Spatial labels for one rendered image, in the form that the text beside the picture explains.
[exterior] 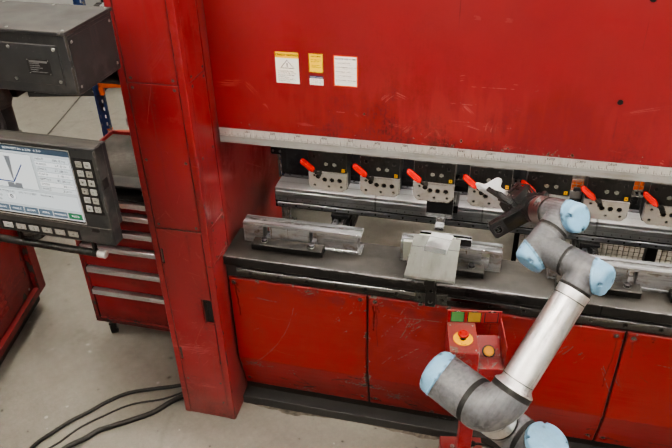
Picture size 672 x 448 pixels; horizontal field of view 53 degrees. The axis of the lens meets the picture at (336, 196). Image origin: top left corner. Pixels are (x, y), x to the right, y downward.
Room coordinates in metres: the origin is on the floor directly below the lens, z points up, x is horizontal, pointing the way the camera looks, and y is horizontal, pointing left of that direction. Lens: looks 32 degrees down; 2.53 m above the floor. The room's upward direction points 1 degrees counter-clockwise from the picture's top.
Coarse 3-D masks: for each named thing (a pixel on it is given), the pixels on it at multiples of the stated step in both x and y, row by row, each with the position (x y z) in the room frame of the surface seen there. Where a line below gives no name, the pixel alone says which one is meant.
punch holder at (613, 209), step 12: (588, 180) 2.00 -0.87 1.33; (600, 180) 1.99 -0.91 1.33; (612, 180) 1.98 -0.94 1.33; (624, 180) 1.97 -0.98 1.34; (600, 192) 1.99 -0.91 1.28; (612, 192) 1.98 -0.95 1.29; (624, 192) 1.97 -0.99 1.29; (588, 204) 1.99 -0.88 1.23; (612, 204) 1.97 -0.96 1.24; (624, 204) 1.96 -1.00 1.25; (600, 216) 1.98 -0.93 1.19; (612, 216) 1.97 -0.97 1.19; (624, 216) 1.96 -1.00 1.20
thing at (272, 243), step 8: (256, 240) 2.29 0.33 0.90; (272, 240) 2.29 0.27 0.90; (280, 240) 2.29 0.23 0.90; (256, 248) 2.26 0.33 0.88; (264, 248) 2.26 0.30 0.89; (272, 248) 2.25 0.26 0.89; (280, 248) 2.24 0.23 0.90; (288, 248) 2.23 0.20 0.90; (296, 248) 2.23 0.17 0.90; (304, 248) 2.23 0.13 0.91; (320, 248) 2.22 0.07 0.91; (312, 256) 2.20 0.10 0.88; (320, 256) 2.20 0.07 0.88
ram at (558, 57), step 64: (256, 0) 2.29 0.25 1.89; (320, 0) 2.23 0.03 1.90; (384, 0) 2.18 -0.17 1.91; (448, 0) 2.13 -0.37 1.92; (512, 0) 2.08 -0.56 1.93; (576, 0) 2.04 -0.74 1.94; (640, 0) 1.99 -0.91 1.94; (256, 64) 2.29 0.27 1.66; (384, 64) 2.18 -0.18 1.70; (448, 64) 2.13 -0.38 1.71; (512, 64) 2.08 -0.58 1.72; (576, 64) 2.03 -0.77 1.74; (640, 64) 1.98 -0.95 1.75; (256, 128) 2.30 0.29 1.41; (320, 128) 2.24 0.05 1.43; (384, 128) 2.18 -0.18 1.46; (448, 128) 2.12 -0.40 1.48; (512, 128) 2.07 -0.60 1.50; (576, 128) 2.02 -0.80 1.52; (640, 128) 1.97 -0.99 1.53
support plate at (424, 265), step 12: (420, 240) 2.13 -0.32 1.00; (456, 240) 2.12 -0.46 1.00; (420, 252) 2.05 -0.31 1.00; (432, 252) 2.05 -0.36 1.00; (456, 252) 2.04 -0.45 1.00; (408, 264) 1.98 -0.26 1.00; (420, 264) 1.98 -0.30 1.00; (432, 264) 1.98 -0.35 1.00; (444, 264) 1.97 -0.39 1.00; (456, 264) 1.97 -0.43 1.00; (408, 276) 1.91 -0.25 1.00; (420, 276) 1.91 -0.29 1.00; (432, 276) 1.91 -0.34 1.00; (444, 276) 1.90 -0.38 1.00
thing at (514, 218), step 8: (520, 208) 1.47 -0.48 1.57; (504, 216) 1.47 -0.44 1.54; (512, 216) 1.47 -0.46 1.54; (520, 216) 1.46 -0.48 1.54; (488, 224) 1.48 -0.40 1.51; (496, 224) 1.47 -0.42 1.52; (504, 224) 1.47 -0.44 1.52; (512, 224) 1.46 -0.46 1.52; (520, 224) 1.46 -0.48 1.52; (496, 232) 1.46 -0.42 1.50; (504, 232) 1.46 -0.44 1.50
